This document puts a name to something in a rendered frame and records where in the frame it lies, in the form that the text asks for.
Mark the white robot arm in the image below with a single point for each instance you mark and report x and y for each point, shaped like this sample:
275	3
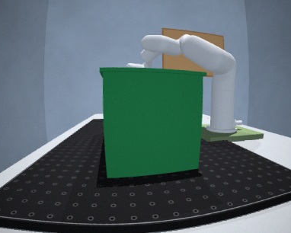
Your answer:
209	57

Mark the green bin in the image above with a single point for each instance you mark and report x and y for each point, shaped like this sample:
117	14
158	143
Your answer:
152	120

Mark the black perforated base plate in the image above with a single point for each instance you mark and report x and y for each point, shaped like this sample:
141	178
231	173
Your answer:
67	190

